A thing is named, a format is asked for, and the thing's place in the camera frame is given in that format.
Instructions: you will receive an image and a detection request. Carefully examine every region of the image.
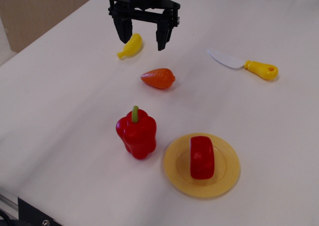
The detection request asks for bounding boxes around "red toy sushi piece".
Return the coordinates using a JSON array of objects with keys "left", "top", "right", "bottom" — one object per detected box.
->
[{"left": 190, "top": 135, "right": 215, "bottom": 180}]

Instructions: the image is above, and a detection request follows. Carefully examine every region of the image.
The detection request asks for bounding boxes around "aluminium table frame rail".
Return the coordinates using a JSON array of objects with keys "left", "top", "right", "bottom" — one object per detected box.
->
[{"left": 0, "top": 191, "right": 18, "bottom": 215}]

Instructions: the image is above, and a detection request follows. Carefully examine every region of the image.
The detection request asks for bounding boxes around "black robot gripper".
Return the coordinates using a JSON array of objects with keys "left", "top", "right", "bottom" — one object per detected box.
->
[{"left": 109, "top": 0, "right": 180, "bottom": 51}]

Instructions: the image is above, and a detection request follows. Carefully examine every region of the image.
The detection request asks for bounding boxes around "toy knife yellow handle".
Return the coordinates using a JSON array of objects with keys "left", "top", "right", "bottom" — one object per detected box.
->
[{"left": 207, "top": 48, "right": 279, "bottom": 81}]

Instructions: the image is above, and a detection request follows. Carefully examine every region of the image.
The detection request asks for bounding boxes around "red toy bell pepper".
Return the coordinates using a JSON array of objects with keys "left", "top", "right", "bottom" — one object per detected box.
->
[{"left": 116, "top": 106, "right": 157, "bottom": 160}]

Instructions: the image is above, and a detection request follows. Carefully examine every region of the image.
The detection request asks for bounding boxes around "black corner bracket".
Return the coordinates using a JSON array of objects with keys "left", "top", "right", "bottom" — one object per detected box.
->
[{"left": 18, "top": 198, "right": 62, "bottom": 226}]

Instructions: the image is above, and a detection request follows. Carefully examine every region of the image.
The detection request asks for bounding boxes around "yellow plastic plate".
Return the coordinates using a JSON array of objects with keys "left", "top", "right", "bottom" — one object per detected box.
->
[{"left": 163, "top": 133, "right": 240, "bottom": 198}]

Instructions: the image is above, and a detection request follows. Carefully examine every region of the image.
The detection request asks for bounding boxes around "orange toy carrot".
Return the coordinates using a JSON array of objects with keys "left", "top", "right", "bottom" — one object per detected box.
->
[{"left": 141, "top": 68, "right": 175, "bottom": 90}]

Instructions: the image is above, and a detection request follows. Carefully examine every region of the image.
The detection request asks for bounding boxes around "yellow toy banana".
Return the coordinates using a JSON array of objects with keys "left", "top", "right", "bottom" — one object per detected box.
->
[{"left": 117, "top": 33, "right": 143, "bottom": 59}]

